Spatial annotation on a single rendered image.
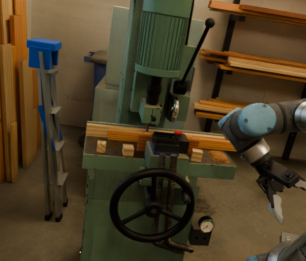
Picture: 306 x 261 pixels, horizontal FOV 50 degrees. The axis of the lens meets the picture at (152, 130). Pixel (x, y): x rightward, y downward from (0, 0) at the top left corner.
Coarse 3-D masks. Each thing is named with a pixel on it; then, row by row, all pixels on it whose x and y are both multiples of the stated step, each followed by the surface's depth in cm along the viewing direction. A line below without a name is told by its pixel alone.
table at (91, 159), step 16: (96, 144) 128; (112, 144) 131; (96, 160) 120; (112, 160) 121; (128, 160) 122; (144, 160) 123; (208, 160) 131; (192, 176) 128; (208, 176) 129; (224, 176) 130
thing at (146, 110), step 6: (144, 102) 133; (144, 108) 128; (150, 108) 128; (156, 108) 128; (144, 114) 129; (150, 114) 129; (156, 114) 129; (144, 120) 129; (150, 120) 130; (156, 120) 130
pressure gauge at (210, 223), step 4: (204, 216) 131; (208, 216) 131; (200, 220) 131; (204, 220) 129; (208, 220) 129; (212, 220) 130; (200, 224) 129; (204, 224) 130; (208, 224) 130; (212, 224) 130; (200, 228) 130; (208, 228) 131; (212, 228) 131; (204, 232) 131; (208, 232) 131
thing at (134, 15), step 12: (132, 0) 142; (132, 12) 137; (132, 24) 138; (132, 36) 139; (132, 48) 141; (132, 60) 143; (132, 72) 145; (120, 84) 160; (168, 84) 149; (120, 96) 152; (168, 96) 151; (120, 108) 151; (120, 120) 152; (132, 120) 153
